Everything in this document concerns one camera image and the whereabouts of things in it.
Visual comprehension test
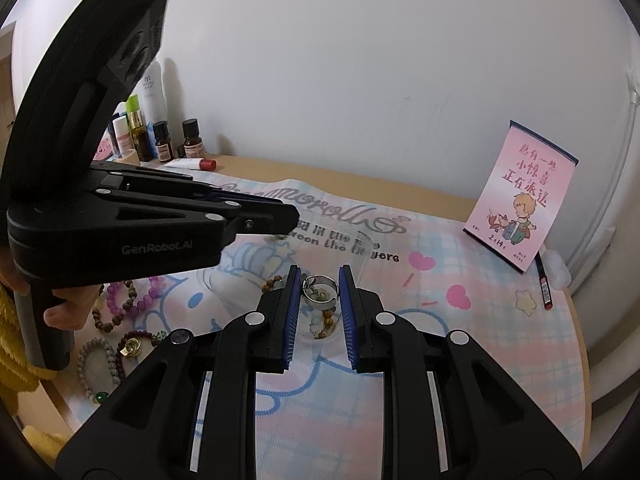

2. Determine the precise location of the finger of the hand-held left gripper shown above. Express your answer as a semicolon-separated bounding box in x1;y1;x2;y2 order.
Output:
95;186;300;250
90;161;283;207

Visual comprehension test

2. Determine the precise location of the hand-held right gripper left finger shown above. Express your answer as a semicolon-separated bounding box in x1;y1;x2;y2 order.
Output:
55;265;303;480

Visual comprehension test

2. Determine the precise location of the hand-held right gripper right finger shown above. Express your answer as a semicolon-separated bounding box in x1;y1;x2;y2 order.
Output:
337;265;583;480

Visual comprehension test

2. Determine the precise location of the silver ring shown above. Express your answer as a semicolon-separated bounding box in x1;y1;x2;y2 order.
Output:
300;275;342;309

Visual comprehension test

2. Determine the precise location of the clear plastic cup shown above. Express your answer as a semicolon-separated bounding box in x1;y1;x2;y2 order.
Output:
201;227;379;357

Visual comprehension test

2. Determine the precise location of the person's left forearm yellow sleeve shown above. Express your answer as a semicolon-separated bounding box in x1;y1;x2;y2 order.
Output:
0;282;57;382

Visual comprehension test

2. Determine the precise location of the person's left hand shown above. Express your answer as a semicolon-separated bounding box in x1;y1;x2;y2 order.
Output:
43;283;105;332

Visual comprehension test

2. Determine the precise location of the white tube red cap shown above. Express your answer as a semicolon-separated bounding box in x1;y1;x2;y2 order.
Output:
164;157;217;171

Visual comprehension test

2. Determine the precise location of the brown dropper bottle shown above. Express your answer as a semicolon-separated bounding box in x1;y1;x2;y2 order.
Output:
152;120;174;164
176;118;205;160

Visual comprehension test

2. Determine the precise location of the amber bottle gold cap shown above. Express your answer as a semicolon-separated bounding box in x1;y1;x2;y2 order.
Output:
131;110;151;163

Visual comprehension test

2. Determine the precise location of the white bottle red label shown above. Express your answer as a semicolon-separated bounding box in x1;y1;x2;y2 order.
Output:
111;115;132;154

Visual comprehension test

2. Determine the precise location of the pink round box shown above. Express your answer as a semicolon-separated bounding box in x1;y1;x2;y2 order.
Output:
92;137;119;162

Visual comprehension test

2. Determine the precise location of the tall white bottle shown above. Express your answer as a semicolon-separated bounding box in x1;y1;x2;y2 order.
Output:
141;60;169;161

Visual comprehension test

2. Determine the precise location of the pastel printed cloth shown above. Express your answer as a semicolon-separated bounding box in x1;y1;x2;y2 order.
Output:
65;160;585;480

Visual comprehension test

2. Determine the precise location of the red pen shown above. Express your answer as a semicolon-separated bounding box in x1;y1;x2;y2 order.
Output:
535;255;556;312

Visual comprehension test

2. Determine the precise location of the pink desk calendar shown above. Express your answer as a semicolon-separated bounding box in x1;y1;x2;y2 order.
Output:
462;120;581;276

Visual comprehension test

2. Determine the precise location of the clear plastic wrapper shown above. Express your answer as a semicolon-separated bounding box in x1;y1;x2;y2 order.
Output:
545;249;574;289

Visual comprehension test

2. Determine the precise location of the yellow cloth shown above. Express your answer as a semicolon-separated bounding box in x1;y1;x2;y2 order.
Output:
19;424;67;462

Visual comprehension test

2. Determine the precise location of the brown wooden bead bracelet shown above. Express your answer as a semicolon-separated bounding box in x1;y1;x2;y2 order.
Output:
261;274;341;344
91;280;139;344

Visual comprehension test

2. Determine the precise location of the purple bead bracelet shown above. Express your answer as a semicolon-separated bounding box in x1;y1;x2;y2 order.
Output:
105;280;167;322

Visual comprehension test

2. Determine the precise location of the dark red bead bracelet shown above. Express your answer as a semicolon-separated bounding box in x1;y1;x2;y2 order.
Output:
115;329;169;361

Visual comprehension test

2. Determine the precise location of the pale green bead bracelet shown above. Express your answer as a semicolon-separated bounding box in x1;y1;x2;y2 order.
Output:
76;337;126;404

